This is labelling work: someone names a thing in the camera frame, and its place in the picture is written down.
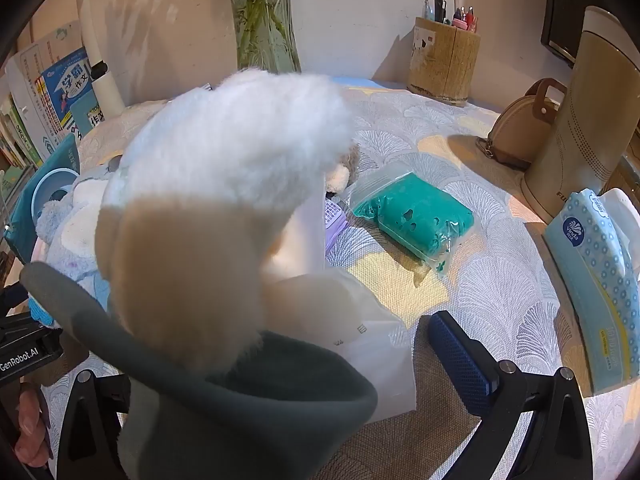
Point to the brown round purse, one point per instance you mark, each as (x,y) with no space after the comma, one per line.
(515,130)

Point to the blue grey plush toy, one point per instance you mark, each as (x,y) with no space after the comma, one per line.
(70,240)

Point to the blue tissue pack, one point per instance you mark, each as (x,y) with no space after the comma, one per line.
(595,280)

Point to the beige thermos bottle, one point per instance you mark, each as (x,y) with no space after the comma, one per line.
(585,110)

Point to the bunch of pens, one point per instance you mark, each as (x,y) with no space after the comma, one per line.
(445,10)

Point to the person's left hand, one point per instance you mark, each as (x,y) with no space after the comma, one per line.
(30,410)

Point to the white plastic bag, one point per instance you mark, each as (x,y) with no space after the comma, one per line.
(360,340)

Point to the purple packet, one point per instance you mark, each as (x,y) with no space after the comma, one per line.
(334,225)

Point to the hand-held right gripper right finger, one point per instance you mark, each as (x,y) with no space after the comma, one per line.
(460,360)

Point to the small brown plush toy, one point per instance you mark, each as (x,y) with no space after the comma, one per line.
(340,170)

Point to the fan pattern tablecloth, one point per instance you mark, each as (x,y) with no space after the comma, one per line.
(500,260)

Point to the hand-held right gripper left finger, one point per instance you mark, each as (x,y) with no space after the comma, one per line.
(100,385)

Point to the row of upright books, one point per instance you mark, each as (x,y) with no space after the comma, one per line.
(55,90)

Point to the bamboo pen holder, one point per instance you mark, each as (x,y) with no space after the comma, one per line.
(442,65)

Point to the white desk lamp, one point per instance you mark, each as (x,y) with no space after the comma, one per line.
(102,75)

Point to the white tan plush toy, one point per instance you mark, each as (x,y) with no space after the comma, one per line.
(225,160)

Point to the black monitor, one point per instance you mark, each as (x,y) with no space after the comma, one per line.
(560,20)

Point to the clear glass vase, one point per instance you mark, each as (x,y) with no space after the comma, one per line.
(265,40)

